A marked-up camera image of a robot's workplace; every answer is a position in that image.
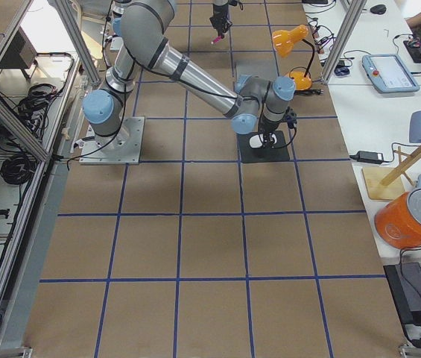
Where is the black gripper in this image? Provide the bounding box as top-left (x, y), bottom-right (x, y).
top-left (257, 107), bottom-right (297, 146)
top-left (209, 14), bottom-right (232, 37)

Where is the white computer mouse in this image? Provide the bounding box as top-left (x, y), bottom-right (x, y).
top-left (249, 133), bottom-right (278, 149)

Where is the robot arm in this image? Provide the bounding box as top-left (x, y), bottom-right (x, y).
top-left (209, 0), bottom-right (244, 40)
top-left (83, 1), bottom-right (297, 148)

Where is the black mousepad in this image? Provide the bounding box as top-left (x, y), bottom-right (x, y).
top-left (237, 131), bottom-right (290, 163)

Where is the orange desk lamp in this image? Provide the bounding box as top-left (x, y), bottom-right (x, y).
top-left (271, 25), bottom-right (314, 91)

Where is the black power adapter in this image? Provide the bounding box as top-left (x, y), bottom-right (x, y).
top-left (349, 151), bottom-right (386, 165)

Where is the wooden stand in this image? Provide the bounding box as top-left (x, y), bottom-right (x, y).
top-left (362, 144), bottom-right (421, 201)

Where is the orange bucket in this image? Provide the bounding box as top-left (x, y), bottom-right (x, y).
top-left (374, 188), bottom-right (421, 249)

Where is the aluminium frame post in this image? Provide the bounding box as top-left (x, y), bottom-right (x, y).
top-left (321, 0), bottom-right (367, 84)

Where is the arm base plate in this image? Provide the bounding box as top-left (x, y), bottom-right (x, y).
top-left (79, 116), bottom-right (145, 165)

